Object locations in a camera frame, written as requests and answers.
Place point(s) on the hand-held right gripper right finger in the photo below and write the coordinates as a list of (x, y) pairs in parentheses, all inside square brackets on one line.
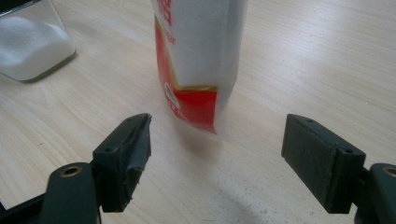
[(320, 165)]

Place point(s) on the glass jar with black lid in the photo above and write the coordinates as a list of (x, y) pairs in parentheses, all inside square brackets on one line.
[(31, 46)]

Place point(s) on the red and white sugar pouch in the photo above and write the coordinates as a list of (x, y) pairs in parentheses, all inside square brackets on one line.
[(199, 56)]

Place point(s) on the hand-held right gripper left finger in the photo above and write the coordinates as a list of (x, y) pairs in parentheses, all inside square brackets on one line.
[(121, 161)]

